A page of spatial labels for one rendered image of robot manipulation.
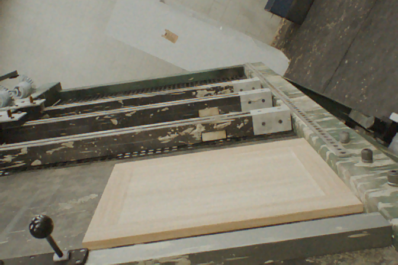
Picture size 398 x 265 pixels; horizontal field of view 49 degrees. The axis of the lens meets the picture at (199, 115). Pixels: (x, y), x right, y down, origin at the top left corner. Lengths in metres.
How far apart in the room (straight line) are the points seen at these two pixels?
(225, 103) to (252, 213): 0.87
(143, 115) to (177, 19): 3.24
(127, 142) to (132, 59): 5.08
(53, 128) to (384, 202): 1.31
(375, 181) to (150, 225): 0.47
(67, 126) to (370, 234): 1.28
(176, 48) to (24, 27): 2.67
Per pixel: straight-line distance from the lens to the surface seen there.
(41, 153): 1.51
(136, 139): 1.43
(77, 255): 0.83
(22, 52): 6.91
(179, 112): 1.72
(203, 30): 4.91
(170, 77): 2.56
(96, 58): 6.59
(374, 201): 0.88
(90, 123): 1.77
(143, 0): 4.91
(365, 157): 1.04
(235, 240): 0.79
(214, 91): 1.96
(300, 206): 0.92
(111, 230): 0.94
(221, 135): 1.42
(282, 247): 0.79
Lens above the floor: 1.37
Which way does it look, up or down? 8 degrees down
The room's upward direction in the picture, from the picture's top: 67 degrees counter-clockwise
